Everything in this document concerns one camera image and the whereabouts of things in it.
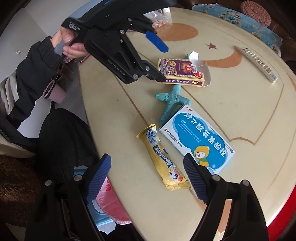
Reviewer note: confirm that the teal strip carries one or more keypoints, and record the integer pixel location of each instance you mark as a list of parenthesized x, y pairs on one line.
[(172, 99)]

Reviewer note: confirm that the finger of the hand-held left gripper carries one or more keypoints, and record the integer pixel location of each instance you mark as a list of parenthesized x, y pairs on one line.
[(111, 51), (157, 42)]

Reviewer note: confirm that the person's left leg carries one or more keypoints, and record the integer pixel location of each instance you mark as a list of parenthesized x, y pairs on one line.
[(67, 143)]

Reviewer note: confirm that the blue floral cushion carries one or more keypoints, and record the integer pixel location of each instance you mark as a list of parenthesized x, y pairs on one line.
[(219, 16)]

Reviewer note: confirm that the red plastic stool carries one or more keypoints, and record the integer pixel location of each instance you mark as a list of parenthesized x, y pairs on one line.
[(283, 214)]

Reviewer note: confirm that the person's left forearm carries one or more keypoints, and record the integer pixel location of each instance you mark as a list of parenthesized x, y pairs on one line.
[(34, 69)]

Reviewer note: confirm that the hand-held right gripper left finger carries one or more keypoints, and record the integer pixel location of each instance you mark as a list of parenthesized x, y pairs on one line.
[(99, 176)]

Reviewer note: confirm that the plastic bag of peanuts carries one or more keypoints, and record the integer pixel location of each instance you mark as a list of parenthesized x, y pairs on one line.
[(159, 19)]

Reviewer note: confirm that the waste bin with pink bag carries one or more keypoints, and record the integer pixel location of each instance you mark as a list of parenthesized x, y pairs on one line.
[(113, 206)]

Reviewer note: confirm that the brown fuzzy rug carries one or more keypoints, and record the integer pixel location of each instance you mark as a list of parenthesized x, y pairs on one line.
[(18, 190)]

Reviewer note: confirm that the pink cylindrical object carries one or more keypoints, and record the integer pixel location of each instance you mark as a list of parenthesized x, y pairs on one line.
[(57, 93)]

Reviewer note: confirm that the white remote control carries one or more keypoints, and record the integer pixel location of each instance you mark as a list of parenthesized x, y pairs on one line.
[(256, 63)]

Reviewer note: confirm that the blue medicine box with bear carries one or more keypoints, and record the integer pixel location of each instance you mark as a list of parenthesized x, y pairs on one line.
[(196, 132)]

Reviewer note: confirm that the person's left hand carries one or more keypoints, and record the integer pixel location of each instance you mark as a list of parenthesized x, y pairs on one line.
[(76, 51)]

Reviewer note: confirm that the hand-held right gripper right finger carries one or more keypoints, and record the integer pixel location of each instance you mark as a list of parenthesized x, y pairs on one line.
[(196, 178)]

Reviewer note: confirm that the gold snack wrapper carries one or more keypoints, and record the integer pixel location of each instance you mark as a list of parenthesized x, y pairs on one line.
[(157, 148)]

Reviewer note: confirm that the yellow and purple box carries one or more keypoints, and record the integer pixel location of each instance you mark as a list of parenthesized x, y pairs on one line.
[(175, 67)]

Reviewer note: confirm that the pink round cushion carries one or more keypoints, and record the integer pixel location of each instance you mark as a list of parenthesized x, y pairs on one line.
[(255, 12)]

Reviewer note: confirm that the beige seat cushion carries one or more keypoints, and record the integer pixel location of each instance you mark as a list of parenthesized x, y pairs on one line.
[(16, 148)]

